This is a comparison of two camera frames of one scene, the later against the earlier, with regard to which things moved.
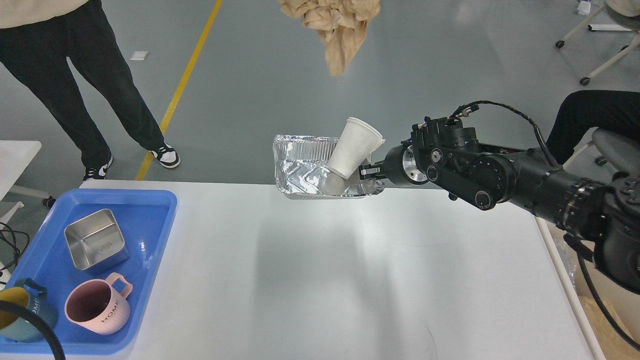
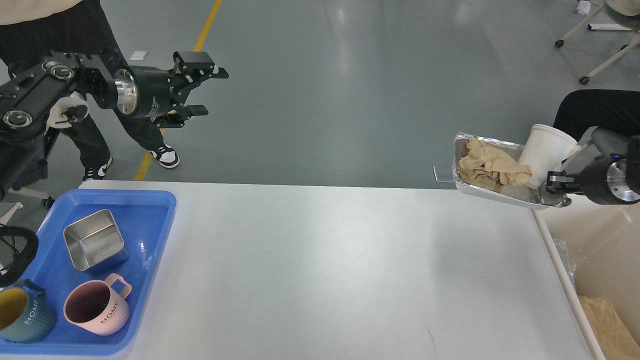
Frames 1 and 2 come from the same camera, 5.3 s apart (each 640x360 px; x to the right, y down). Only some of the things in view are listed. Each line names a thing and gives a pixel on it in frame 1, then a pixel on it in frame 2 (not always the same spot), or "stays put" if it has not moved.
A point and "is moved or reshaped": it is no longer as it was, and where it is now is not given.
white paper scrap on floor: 139,55 stays put
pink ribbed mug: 100,305 stays put
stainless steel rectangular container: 96,241 stays put
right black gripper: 400,167 -> 606,181
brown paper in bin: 614,346 stays put
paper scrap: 341,25 is moved or reshaped
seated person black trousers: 580,113 stays put
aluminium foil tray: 300,168 is moved or reshaped
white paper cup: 359,140 -> 543,151
